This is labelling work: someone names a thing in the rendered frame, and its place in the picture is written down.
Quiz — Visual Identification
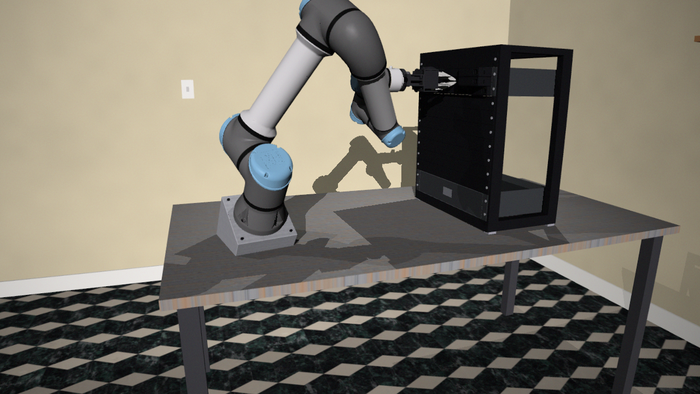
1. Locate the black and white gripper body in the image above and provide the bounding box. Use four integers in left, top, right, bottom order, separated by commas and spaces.
400, 68, 439, 92

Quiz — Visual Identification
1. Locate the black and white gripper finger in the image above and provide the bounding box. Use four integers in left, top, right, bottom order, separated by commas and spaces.
421, 81, 457, 95
421, 67, 457, 81

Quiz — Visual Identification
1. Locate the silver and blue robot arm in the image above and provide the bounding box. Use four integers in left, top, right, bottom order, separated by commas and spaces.
219, 0, 406, 236

